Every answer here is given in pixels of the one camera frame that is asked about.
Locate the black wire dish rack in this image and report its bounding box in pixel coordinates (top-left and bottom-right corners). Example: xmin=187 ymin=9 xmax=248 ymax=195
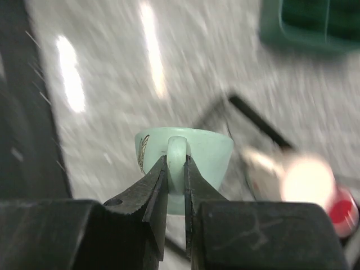
xmin=193 ymin=94 xmax=295 ymax=150

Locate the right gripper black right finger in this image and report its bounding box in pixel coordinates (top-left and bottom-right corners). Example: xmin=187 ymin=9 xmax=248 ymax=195
xmin=184 ymin=157 xmax=348 ymax=269

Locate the green divided organizer tray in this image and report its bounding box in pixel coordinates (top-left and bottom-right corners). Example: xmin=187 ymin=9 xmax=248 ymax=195
xmin=259 ymin=0 xmax=359 ymax=55

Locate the red enamel mug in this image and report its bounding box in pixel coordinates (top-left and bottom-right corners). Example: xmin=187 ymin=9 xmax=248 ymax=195
xmin=329 ymin=186 xmax=359 ymax=238

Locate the mint green teacup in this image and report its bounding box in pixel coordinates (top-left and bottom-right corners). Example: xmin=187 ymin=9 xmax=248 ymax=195
xmin=134 ymin=127 xmax=233 ymax=215

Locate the cream floral mug green inside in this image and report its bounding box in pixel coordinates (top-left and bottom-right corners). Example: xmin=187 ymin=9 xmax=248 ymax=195
xmin=241 ymin=148 xmax=336 ymax=209

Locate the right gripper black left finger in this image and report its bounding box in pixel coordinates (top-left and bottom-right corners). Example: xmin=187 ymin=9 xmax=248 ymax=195
xmin=1 ymin=156 xmax=168 ymax=269

